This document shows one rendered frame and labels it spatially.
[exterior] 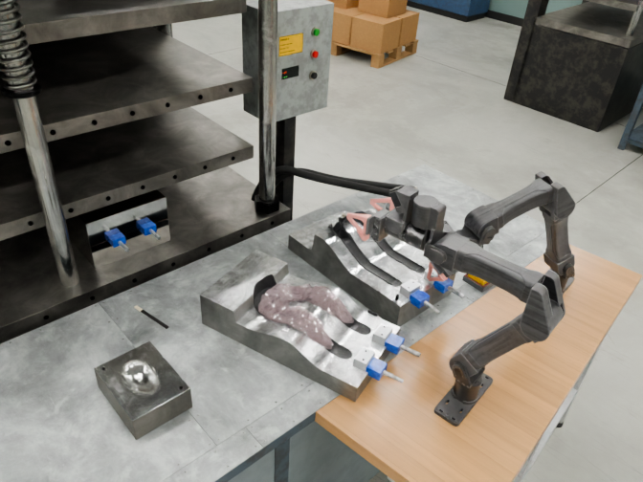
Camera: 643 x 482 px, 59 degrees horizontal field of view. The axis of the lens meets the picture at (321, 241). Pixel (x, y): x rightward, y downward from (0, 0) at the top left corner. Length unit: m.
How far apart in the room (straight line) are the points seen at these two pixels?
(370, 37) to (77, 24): 4.82
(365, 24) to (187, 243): 4.59
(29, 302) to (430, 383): 1.18
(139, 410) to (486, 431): 0.83
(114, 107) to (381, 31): 4.67
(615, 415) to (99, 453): 2.14
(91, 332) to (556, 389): 1.27
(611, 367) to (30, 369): 2.46
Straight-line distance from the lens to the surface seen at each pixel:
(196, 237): 2.05
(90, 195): 1.85
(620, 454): 2.74
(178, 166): 1.96
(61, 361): 1.67
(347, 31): 6.44
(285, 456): 1.64
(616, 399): 2.94
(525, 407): 1.61
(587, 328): 1.92
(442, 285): 1.73
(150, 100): 1.82
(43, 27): 1.68
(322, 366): 1.50
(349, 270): 1.75
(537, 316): 1.27
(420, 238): 1.34
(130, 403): 1.44
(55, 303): 1.88
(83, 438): 1.49
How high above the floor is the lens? 1.96
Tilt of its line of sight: 35 degrees down
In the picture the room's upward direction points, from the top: 4 degrees clockwise
